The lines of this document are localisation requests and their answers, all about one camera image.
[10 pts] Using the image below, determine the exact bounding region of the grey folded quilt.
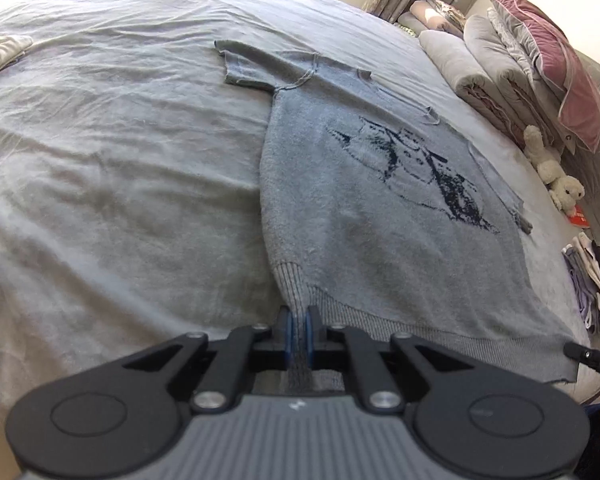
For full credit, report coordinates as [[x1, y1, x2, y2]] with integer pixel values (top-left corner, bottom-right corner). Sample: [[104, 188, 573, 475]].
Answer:
[[464, 14, 567, 148]]

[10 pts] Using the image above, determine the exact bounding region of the white plush toy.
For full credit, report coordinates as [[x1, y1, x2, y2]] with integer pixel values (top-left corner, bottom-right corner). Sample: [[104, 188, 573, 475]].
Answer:
[[522, 125, 586, 217]]

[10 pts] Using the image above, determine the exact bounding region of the pale pink folded bedding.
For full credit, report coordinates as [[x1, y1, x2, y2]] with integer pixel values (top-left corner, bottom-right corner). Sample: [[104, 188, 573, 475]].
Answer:
[[397, 0, 468, 39]]

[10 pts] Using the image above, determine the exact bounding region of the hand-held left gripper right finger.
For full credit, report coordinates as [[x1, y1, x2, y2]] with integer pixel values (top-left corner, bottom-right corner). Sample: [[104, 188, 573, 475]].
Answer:
[[306, 305, 474, 412]]

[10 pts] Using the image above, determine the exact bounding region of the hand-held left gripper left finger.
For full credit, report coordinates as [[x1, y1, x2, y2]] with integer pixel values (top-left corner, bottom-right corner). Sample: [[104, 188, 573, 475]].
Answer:
[[122, 305, 294, 412]]

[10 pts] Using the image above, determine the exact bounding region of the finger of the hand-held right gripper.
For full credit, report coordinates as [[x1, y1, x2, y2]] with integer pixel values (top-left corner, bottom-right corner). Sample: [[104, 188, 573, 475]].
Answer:
[[564, 341, 600, 382]]

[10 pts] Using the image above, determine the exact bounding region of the grey bed sheet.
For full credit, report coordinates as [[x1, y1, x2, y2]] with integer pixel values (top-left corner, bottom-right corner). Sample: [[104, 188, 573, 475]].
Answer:
[[0, 0, 600, 433]]

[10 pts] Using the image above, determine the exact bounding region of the person's dark blue clothing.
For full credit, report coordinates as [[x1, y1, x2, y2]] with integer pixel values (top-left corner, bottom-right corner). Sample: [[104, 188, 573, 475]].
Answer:
[[577, 402, 600, 480]]

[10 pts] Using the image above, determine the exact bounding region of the light grey folded blanket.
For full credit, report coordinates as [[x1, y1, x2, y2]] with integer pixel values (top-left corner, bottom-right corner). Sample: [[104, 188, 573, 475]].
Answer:
[[419, 29, 528, 147]]

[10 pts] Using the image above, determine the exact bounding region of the grey knit sweater dark print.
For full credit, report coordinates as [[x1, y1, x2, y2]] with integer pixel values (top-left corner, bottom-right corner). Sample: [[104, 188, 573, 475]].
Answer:
[[214, 39, 580, 397]]

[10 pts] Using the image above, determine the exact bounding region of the pink velvet pillow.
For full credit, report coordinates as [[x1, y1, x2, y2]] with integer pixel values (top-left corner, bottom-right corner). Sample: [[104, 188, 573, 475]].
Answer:
[[485, 0, 600, 154]]

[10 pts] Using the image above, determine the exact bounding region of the pile of folded clothes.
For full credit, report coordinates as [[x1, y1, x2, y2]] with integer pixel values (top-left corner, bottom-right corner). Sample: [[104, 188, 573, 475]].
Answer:
[[561, 232, 600, 335]]

